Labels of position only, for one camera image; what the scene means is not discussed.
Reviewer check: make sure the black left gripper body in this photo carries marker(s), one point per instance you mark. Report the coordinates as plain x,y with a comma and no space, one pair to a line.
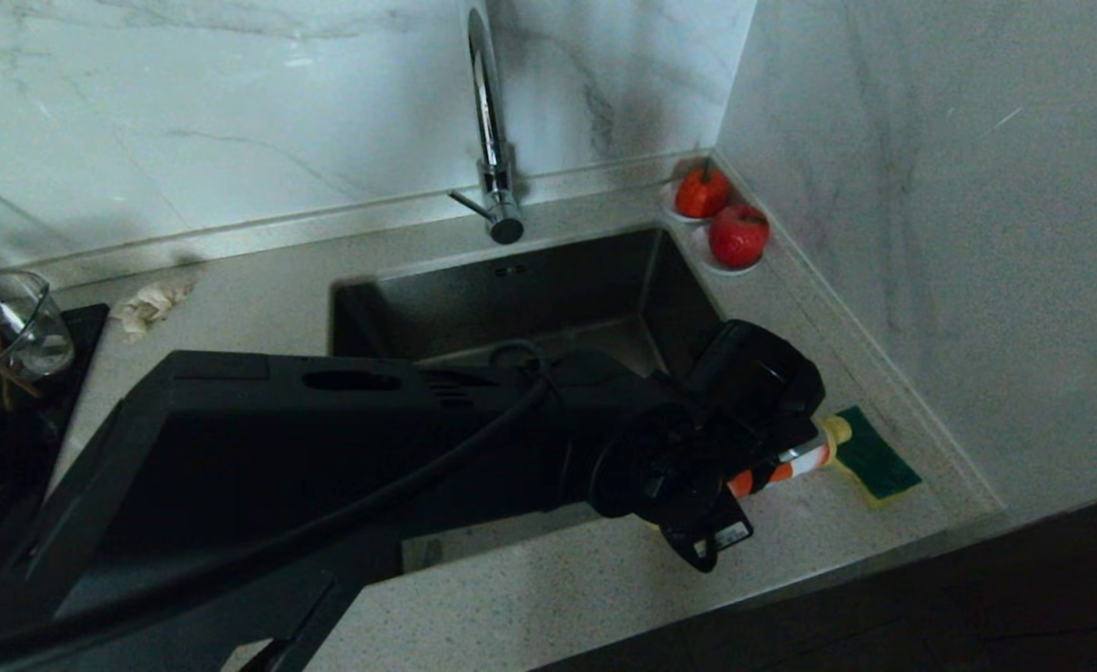
758,383

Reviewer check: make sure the orange detergent bottle yellow cap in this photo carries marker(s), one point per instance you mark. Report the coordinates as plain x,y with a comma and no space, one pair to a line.
805,459

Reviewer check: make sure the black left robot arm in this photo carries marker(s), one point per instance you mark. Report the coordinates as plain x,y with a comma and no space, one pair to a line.
231,448

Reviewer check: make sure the green and yellow sponge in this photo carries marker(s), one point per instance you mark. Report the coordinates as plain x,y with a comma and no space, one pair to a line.
879,462

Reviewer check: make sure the stainless steel sink basin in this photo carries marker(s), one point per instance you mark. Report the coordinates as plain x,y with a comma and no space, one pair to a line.
557,289

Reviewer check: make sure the chrome faucet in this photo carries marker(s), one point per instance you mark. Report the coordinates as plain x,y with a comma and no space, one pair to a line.
489,121

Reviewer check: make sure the red apple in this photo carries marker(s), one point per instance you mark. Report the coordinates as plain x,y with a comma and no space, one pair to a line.
738,237

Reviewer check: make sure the orange-red tomato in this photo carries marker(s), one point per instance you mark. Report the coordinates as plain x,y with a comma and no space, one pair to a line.
701,194

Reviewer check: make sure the crumpled beige tissue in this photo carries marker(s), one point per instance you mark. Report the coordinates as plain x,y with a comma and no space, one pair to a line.
147,308

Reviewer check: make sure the clear glass measuring cup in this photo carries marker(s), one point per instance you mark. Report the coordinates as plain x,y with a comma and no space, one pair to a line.
39,336

